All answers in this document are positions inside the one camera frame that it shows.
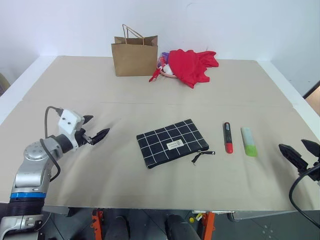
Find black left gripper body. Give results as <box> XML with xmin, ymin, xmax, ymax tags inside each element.
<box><xmin>74</xmin><ymin>117</ymin><xmax>94</xmax><ymax>148</ymax></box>

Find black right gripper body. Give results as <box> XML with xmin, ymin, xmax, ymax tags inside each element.
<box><xmin>298</xmin><ymin>160</ymin><xmax>320</xmax><ymax>182</ymax></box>

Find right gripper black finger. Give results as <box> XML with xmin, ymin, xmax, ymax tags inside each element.
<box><xmin>300</xmin><ymin>139</ymin><xmax>320</xmax><ymax>163</ymax></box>
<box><xmin>278</xmin><ymin>143</ymin><xmax>309</xmax><ymax>174</ymax></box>

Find black grid zipper pouch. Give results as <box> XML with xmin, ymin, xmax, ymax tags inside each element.
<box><xmin>136</xmin><ymin>119</ymin><xmax>217</xmax><ymax>169</ymax></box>

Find beige paper table sheet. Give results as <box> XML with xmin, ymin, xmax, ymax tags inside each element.
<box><xmin>19</xmin><ymin>55</ymin><xmax>296</xmax><ymax>107</ymax></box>
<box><xmin>0</xmin><ymin>100</ymin><xmax>319</xmax><ymax>211</ymax></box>

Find green capped pale highlighter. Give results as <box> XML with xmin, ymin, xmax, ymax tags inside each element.
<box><xmin>240</xmin><ymin>127</ymin><xmax>259</xmax><ymax>158</ymax></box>

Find brown black-edged board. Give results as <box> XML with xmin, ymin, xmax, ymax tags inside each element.
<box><xmin>302</xmin><ymin>79</ymin><xmax>320</xmax><ymax>111</ymax></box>

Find red black marker pen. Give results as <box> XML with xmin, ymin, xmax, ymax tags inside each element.
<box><xmin>222</xmin><ymin>121</ymin><xmax>235</xmax><ymax>154</ymax></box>

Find brown paper carrier bag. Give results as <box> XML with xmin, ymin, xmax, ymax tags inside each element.
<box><xmin>110</xmin><ymin>23</ymin><xmax>160</xmax><ymax>77</ymax></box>

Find pink bowl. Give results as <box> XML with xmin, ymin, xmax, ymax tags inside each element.
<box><xmin>156</xmin><ymin>59</ymin><xmax>181</xmax><ymax>79</ymax></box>

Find brown chair back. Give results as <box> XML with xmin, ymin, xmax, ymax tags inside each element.
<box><xmin>0</xmin><ymin>73</ymin><xmax>11</xmax><ymax>97</ymax></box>

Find dark rounded shape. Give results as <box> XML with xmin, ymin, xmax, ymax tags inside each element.
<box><xmin>166</xmin><ymin>214</ymin><xmax>199</xmax><ymax>240</ymax></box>
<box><xmin>104</xmin><ymin>215</ymin><xmax>131</xmax><ymax>240</ymax></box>

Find colourful purple packet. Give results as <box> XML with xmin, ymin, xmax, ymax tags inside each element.
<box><xmin>157</xmin><ymin>51</ymin><xmax>171</xmax><ymax>69</ymax></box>

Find red cloth garment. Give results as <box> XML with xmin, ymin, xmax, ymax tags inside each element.
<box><xmin>149</xmin><ymin>49</ymin><xmax>220</xmax><ymax>89</ymax></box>

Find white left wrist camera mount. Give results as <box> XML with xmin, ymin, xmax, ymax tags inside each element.
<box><xmin>57</xmin><ymin>108</ymin><xmax>86</xmax><ymax>149</ymax></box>

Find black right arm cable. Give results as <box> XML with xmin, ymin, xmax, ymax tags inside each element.
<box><xmin>288</xmin><ymin>164</ymin><xmax>320</xmax><ymax>226</ymax></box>

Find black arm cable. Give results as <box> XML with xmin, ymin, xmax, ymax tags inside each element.
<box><xmin>288</xmin><ymin>164</ymin><xmax>320</xmax><ymax>226</ymax></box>
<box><xmin>39</xmin><ymin>106</ymin><xmax>63</xmax><ymax>182</ymax></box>

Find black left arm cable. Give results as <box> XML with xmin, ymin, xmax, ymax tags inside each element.
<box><xmin>39</xmin><ymin>106</ymin><xmax>63</xmax><ymax>182</ymax></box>

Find grey metal table rail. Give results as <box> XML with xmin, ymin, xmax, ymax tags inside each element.
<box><xmin>229</xmin><ymin>209</ymin><xmax>302</xmax><ymax>221</ymax></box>

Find orange metal frame leg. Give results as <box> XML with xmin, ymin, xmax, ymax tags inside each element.
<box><xmin>90</xmin><ymin>207</ymin><xmax>105</xmax><ymax>240</ymax></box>
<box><xmin>203</xmin><ymin>211</ymin><xmax>216</xmax><ymax>240</ymax></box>

